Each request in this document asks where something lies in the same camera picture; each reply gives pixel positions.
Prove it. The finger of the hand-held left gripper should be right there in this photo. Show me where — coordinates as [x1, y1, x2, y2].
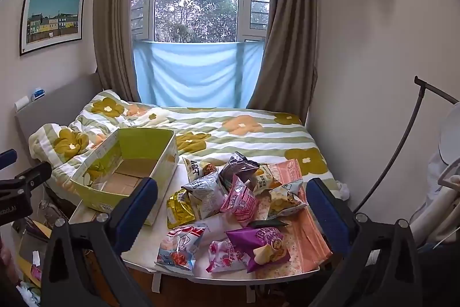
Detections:
[0, 149, 18, 171]
[0, 162, 53, 192]

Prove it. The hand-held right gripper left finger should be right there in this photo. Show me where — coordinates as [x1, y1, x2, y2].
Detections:
[39, 177, 159, 307]

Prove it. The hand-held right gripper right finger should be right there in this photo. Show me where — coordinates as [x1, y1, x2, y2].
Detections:
[305, 178, 423, 307]

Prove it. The pale blue chip packet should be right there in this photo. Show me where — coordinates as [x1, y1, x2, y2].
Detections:
[268, 181, 308, 221]
[181, 171, 231, 221]

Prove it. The green yellow cardboard box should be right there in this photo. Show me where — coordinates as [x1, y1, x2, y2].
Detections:
[70, 127, 179, 226]

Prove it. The white black fries snack packet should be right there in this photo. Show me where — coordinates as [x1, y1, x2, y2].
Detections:
[183, 156, 218, 185]

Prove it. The pink snack packet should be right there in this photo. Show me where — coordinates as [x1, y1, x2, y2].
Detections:
[220, 175, 260, 221]

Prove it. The dark brown snack packet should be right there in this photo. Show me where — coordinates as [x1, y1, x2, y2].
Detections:
[219, 152, 260, 190]

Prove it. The white crumpled tissue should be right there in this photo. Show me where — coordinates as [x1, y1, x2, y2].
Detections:
[336, 181, 351, 200]

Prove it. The pink floral cloth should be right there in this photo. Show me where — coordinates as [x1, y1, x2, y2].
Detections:
[252, 159, 334, 275]

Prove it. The gold yellow snack packet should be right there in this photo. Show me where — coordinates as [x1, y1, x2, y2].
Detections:
[166, 189, 196, 229]

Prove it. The white red blue snack packet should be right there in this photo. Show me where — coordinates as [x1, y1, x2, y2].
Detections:
[155, 224, 209, 273]

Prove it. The thin dark green packet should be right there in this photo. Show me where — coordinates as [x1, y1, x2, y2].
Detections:
[248, 219, 290, 229]

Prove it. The purple chip packet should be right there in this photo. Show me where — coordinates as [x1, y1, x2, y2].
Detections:
[226, 226, 292, 273]

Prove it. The grey bed headboard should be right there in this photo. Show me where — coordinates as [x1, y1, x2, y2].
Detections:
[14, 73, 101, 164]

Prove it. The pink white candy packet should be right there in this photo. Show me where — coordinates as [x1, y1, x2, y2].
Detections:
[206, 240, 252, 273]

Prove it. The curved black rod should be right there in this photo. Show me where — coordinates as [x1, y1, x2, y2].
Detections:
[354, 76, 460, 214]

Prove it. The striped floral quilt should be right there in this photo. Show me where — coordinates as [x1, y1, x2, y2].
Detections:
[29, 89, 340, 200]

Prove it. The white round fan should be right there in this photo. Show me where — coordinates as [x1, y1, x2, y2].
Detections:
[436, 109, 460, 167]

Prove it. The light blue cloth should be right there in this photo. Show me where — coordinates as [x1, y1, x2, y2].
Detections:
[133, 40, 267, 109]

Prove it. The brown curtain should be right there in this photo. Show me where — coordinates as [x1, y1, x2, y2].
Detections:
[93, 0, 141, 102]
[248, 0, 320, 124]

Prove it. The white plastic frame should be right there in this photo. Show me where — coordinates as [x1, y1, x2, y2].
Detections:
[410, 174, 460, 245]

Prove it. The framed wall picture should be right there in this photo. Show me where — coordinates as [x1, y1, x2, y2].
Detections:
[20, 0, 85, 56]

